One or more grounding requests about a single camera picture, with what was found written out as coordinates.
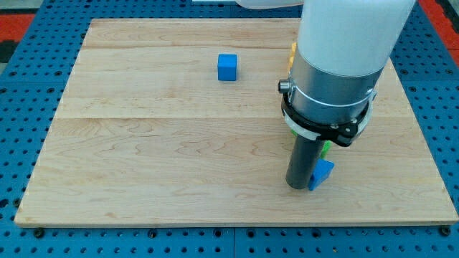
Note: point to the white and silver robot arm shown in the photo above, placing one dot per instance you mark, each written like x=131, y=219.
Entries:
x=342, y=48

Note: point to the blue cube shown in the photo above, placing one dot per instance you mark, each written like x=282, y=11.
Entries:
x=227, y=67

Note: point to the light wooden board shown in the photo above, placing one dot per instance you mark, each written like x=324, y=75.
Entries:
x=145, y=135

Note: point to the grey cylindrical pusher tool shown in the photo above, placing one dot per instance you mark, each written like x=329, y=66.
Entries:
x=303, y=160

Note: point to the green block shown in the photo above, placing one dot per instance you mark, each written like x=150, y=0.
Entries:
x=326, y=148

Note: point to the blue triangular block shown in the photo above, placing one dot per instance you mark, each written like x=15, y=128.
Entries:
x=320, y=173

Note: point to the yellow block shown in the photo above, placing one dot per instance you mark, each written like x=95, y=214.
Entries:
x=292, y=55

